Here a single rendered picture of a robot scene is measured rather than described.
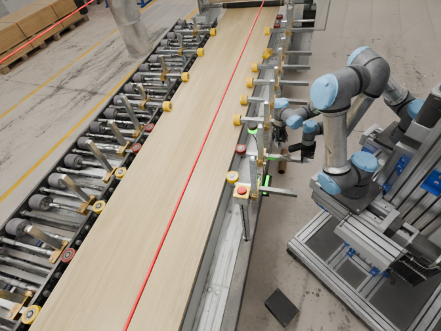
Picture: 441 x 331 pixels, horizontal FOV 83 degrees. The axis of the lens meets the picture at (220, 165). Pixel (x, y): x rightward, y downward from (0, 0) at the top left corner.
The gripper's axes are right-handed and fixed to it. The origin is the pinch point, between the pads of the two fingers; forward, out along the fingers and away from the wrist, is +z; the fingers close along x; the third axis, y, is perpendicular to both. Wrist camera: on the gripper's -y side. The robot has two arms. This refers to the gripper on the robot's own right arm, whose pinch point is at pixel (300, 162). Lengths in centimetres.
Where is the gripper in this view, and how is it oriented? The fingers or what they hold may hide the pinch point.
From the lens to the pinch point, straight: 178.5
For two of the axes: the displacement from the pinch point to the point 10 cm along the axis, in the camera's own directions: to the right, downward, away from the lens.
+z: 1.5, 6.3, 7.6
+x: 2.6, -7.7, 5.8
